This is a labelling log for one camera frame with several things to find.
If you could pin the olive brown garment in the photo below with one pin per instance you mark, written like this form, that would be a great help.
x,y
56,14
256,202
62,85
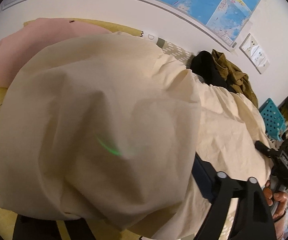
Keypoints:
x,y
234,77

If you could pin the pink pillow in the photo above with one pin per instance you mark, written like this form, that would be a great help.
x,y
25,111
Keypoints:
x,y
18,48

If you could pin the cream jacket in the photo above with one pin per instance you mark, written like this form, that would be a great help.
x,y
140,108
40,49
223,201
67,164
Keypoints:
x,y
226,137

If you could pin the teal plastic basket rack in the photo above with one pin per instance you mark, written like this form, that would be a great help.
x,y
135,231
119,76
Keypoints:
x,y
273,119

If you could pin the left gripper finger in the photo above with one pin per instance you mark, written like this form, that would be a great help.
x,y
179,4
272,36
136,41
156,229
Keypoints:
x,y
252,217

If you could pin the person's right hand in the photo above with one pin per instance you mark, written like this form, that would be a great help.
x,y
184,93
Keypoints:
x,y
280,197

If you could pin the left wall socket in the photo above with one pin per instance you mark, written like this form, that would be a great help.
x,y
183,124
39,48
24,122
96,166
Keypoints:
x,y
249,46

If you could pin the black garment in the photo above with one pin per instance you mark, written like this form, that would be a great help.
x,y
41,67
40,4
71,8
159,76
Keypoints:
x,y
203,65

